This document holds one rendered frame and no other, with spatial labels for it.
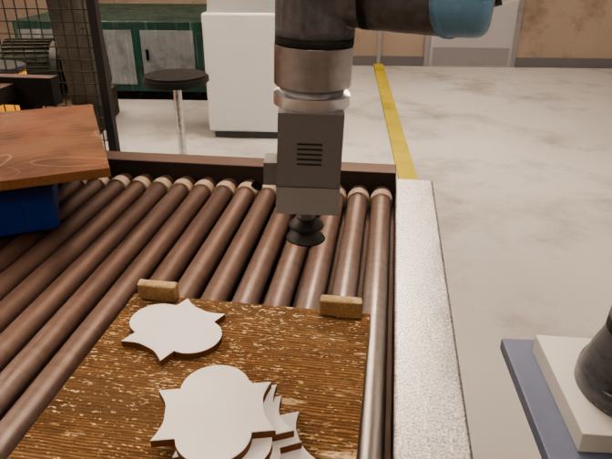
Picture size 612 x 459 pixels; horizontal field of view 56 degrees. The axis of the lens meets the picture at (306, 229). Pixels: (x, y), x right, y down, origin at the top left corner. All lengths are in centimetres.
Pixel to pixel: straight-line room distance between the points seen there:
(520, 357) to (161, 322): 51
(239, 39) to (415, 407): 402
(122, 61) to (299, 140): 560
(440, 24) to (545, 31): 759
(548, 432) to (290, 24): 56
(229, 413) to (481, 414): 155
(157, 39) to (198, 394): 544
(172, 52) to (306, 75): 542
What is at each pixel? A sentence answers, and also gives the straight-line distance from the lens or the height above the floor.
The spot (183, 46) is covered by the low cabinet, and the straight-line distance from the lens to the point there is 591.
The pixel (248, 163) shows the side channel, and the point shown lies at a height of 95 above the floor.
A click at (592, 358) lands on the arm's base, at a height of 94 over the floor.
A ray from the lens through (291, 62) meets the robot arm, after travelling 55.
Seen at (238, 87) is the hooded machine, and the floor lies 41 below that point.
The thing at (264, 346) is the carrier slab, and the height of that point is 94.
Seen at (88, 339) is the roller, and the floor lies 91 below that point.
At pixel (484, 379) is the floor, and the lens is 224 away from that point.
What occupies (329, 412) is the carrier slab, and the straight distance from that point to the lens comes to 68.
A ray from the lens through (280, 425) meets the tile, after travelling 62.
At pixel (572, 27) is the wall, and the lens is 821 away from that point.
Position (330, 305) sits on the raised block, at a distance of 81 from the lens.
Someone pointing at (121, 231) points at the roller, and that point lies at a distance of 115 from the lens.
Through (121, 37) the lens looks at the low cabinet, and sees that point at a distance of 608.
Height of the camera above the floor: 140
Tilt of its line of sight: 26 degrees down
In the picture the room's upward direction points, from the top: straight up
